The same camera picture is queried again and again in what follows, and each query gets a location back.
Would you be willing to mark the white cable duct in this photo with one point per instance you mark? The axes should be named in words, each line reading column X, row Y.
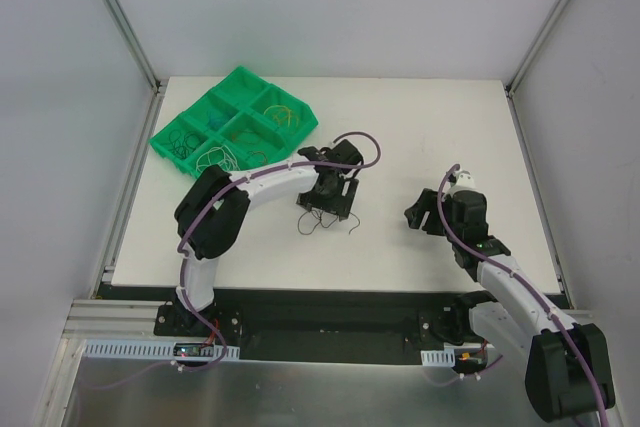
column 159, row 350
column 438, row 358

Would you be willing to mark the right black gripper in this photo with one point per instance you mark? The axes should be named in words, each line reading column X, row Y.
column 433, row 215

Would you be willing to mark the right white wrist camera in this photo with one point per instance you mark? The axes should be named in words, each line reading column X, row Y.
column 460, row 180

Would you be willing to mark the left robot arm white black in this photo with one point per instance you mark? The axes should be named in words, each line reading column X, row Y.
column 211, row 215

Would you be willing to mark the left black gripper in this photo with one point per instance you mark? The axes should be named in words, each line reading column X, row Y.
column 327, row 200

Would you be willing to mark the aluminium frame rail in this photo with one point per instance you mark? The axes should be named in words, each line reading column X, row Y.
column 94, row 318

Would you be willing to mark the left white cable duct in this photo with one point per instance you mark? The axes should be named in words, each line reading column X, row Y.
column 159, row 350

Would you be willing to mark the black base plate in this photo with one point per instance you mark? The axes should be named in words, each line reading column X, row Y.
column 324, row 326

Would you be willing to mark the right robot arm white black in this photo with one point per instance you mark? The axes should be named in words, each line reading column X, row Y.
column 565, row 365

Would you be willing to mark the right aluminium frame post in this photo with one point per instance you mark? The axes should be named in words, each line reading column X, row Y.
column 543, row 33

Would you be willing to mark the green compartment tray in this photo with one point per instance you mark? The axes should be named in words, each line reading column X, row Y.
column 241, row 123

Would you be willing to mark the right white cable duct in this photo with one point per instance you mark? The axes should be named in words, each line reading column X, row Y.
column 438, row 358

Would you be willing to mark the aluminium frame post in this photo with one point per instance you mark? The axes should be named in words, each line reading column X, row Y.
column 132, row 42
column 543, row 33

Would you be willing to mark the left aluminium frame post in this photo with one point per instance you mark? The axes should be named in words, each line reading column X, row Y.
column 132, row 42

